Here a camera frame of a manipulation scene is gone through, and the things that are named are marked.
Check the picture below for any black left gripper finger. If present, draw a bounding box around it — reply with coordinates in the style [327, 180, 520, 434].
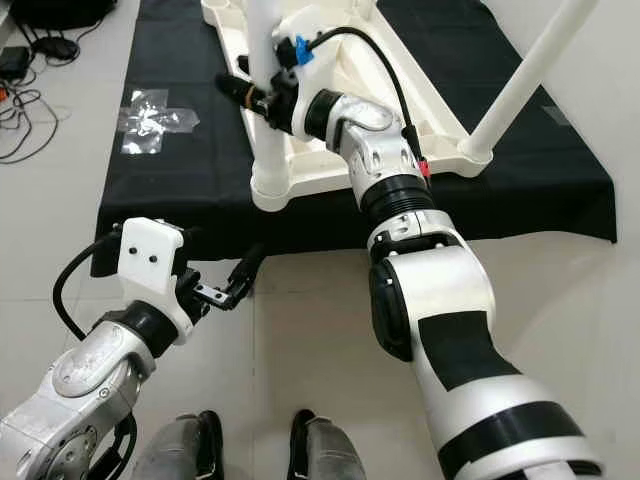
[225, 245, 266, 306]

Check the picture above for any white plastic table top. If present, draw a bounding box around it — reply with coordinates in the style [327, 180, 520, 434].
[200, 0, 496, 213]

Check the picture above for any black table cloth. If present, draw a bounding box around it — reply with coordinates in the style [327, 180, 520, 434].
[90, 0, 619, 279]

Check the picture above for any silver robot left leg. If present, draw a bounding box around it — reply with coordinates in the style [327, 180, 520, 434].
[132, 410, 226, 480]

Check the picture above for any silver robot leg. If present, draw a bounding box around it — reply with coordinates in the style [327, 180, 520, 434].
[290, 408, 369, 480]
[132, 410, 226, 480]

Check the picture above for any black chair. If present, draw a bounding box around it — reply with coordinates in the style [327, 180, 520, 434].
[8, 0, 121, 61]

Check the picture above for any silver robot right leg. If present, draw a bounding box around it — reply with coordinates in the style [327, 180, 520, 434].
[290, 408, 369, 480]

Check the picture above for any black adapter brick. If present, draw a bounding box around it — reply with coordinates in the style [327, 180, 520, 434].
[2, 48, 33, 79]

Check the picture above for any grey tape patch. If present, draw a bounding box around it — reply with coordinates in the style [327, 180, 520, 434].
[540, 103, 573, 128]

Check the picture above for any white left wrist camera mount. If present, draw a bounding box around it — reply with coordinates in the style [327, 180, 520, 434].
[118, 217, 189, 336]

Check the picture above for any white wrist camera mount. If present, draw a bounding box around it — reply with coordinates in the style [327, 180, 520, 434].
[118, 217, 189, 336]
[275, 10, 336, 141]

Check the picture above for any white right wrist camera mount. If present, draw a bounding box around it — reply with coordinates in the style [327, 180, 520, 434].
[275, 10, 336, 141]

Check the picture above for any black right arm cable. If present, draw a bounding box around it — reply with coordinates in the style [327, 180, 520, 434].
[305, 27, 426, 156]

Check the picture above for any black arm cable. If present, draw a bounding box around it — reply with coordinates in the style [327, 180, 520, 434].
[52, 230, 131, 341]
[305, 27, 426, 156]

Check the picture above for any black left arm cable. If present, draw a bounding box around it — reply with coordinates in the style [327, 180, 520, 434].
[52, 230, 131, 341]

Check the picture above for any black floor cable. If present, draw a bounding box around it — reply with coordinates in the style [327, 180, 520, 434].
[0, 30, 66, 163]

